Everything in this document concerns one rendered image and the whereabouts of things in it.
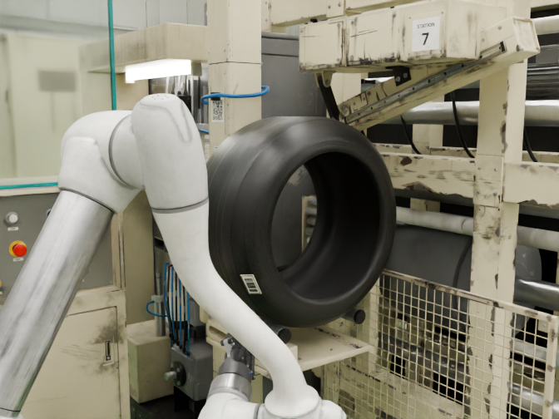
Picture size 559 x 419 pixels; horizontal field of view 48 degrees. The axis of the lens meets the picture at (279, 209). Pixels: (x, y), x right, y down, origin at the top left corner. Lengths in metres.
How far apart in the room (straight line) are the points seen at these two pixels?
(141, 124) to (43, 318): 0.36
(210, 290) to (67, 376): 1.21
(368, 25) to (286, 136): 0.44
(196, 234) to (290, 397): 0.35
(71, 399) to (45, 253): 1.22
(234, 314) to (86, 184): 0.34
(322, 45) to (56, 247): 1.17
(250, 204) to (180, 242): 0.52
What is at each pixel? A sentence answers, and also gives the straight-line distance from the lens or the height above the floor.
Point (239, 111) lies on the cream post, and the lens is 1.97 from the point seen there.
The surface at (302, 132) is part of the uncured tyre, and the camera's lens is 1.64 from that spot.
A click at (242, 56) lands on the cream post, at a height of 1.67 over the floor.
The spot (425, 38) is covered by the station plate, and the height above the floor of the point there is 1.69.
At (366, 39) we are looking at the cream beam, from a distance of 1.85.
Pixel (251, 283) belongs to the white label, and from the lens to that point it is 1.59.
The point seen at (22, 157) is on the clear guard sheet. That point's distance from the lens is 2.09.
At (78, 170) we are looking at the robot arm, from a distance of 1.12.
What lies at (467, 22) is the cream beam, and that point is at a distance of 1.73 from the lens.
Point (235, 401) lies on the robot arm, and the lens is 1.26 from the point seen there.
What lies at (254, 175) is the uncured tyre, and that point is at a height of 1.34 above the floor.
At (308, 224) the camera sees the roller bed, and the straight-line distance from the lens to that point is 2.32.
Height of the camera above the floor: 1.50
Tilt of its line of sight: 9 degrees down
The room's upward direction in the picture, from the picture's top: straight up
